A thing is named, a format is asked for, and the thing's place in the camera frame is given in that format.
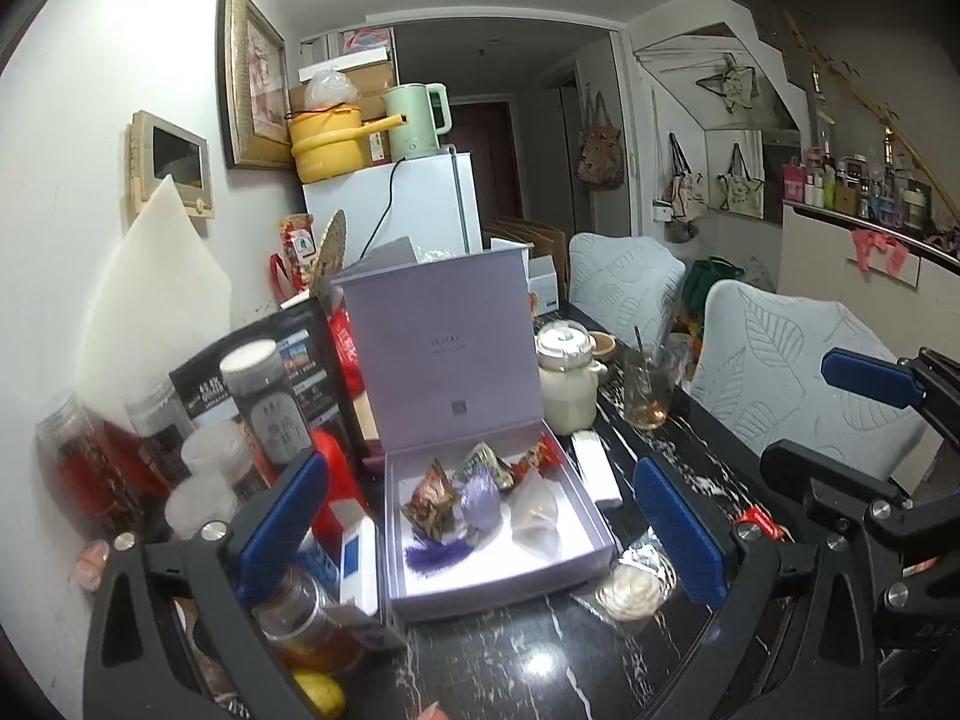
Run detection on yellow lemon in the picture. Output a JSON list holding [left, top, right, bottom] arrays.
[[291, 670, 347, 720]]

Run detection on lavender open gift box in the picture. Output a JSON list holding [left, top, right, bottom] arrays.
[[334, 249, 613, 624]]

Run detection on clear plastic bag beige contents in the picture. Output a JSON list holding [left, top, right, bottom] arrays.
[[509, 470, 558, 554]]

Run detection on green electric kettle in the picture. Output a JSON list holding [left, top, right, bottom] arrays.
[[382, 83, 452, 161]]

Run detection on far grey leaf chair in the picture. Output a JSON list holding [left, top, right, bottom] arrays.
[[568, 232, 685, 346]]

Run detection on white ceramic lidded pot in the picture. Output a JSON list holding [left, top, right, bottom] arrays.
[[535, 320, 605, 436]]

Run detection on white refrigerator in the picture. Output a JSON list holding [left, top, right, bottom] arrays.
[[302, 149, 483, 265]]

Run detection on wall intercom panel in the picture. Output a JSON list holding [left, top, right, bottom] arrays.
[[127, 110, 215, 220]]

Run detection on hanging brown tote bag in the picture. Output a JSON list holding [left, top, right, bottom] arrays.
[[576, 93, 625, 190]]

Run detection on purple satin drawstring pouch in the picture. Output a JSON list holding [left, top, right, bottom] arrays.
[[459, 466, 503, 539]]

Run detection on blue white medicine box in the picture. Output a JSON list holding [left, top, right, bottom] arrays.
[[296, 517, 379, 616]]

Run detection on large red spicy snack packet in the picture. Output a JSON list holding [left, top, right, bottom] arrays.
[[734, 505, 789, 541]]

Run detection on white counter cabinet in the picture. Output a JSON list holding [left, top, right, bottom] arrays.
[[776, 200, 960, 361]]

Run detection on white foam sheet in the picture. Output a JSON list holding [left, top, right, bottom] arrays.
[[76, 177, 231, 429]]

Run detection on grey leaf chair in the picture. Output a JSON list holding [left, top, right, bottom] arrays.
[[568, 232, 685, 346], [690, 280, 928, 479]]

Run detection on white rolled towel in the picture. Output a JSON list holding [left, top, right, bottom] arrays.
[[571, 431, 623, 511]]

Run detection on brown entrance door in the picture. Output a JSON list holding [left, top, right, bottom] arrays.
[[448, 101, 523, 224]]

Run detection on glass cup with spoon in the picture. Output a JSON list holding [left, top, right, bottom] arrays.
[[623, 328, 679, 431]]

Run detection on left hand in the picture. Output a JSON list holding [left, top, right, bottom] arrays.
[[75, 539, 110, 593]]

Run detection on dark label berry jar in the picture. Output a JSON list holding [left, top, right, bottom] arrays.
[[220, 338, 314, 475]]

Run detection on near grey leaf chair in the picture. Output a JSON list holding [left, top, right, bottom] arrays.
[[690, 280, 928, 479]]

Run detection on jar with brown powder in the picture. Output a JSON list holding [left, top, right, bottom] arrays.
[[181, 421, 265, 502]]

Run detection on brown green snack packet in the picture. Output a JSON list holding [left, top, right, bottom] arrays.
[[400, 460, 459, 541]]

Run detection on bag with white cord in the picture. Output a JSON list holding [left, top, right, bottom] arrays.
[[594, 539, 679, 622]]

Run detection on black printed food pouch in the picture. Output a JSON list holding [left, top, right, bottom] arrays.
[[169, 298, 364, 473]]

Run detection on red plastic container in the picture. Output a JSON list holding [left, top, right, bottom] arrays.
[[311, 427, 368, 562]]

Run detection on small red snack packet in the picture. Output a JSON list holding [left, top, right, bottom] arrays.
[[511, 434, 563, 479]]

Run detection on framed picture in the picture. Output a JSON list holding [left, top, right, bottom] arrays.
[[217, 0, 293, 169]]

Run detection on yellow pot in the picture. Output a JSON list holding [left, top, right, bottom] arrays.
[[288, 104, 407, 184]]

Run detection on jar with orange label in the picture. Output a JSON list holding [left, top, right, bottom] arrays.
[[252, 566, 363, 674]]

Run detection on green white snack packet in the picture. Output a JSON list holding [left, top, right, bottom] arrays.
[[452, 442, 514, 493]]

